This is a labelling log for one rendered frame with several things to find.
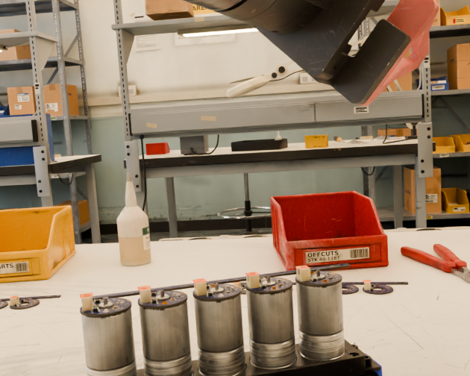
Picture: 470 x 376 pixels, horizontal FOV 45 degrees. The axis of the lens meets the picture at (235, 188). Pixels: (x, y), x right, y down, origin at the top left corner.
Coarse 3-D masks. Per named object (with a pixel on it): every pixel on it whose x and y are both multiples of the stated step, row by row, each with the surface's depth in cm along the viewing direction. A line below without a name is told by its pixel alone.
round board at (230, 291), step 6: (210, 288) 30; (228, 288) 30; (234, 288) 30; (240, 288) 30; (192, 294) 29; (210, 294) 29; (216, 294) 29; (222, 294) 29; (228, 294) 29; (234, 294) 29; (204, 300) 28; (210, 300) 28; (216, 300) 28
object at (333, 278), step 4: (320, 272) 32; (324, 272) 31; (328, 272) 31; (332, 272) 31; (296, 276) 31; (328, 276) 31; (332, 276) 31; (336, 276) 31; (340, 276) 31; (296, 280) 30; (312, 280) 30; (316, 280) 30; (320, 280) 30; (328, 280) 30; (332, 280) 30; (336, 280) 30; (340, 280) 30; (304, 284) 30; (308, 284) 30; (312, 284) 30; (316, 284) 29; (320, 284) 29; (324, 284) 29; (328, 284) 29; (332, 284) 30
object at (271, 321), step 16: (272, 288) 29; (256, 304) 29; (272, 304) 29; (288, 304) 29; (256, 320) 29; (272, 320) 29; (288, 320) 29; (256, 336) 29; (272, 336) 29; (288, 336) 29; (256, 352) 30; (272, 352) 29; (288, 352) 29; (272, 368) 29
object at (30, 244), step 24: (0, 216) 68; (24, 216) 69; (48, 216) 69; (0, 240) 69; (24, 240) 69; (48, 240) 59; (72, 240) 69; (0, 264) 57; (24, 264) 58; (48, 264) 58
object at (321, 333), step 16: (304, 288) 30; (320, 288) 29; (336, 288) 30; (304, 304) 30; (320, 304) 30; (336, 304) 30; (304, 320) 30; (320, 320) 30; (336, 320) 30; (304, 336) 30; (320, 336) 30; (336, 336) 30; (304, 352) 30; (320, 352) 30; (336, 352) 30
